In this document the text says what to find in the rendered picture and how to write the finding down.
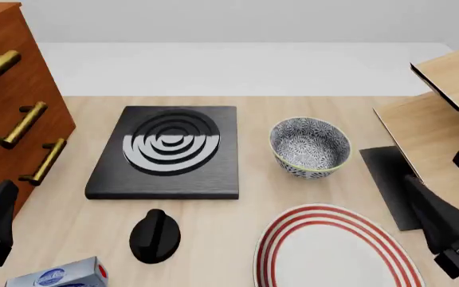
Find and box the silver-blue cream cheese box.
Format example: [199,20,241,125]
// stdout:
[5,256,112,287]

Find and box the patterned blue-white bowl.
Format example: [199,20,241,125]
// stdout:
[269,116,352,180]

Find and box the pale wooden rack, black inside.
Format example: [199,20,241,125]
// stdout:
[359,41,459,232]

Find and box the flat black stove plate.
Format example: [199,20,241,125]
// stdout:
[84,105,241,202]

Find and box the white plate with red rings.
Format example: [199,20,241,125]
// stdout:
[253,203,426,287]

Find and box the round black stove knob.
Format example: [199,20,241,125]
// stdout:
[128,208,182,265]

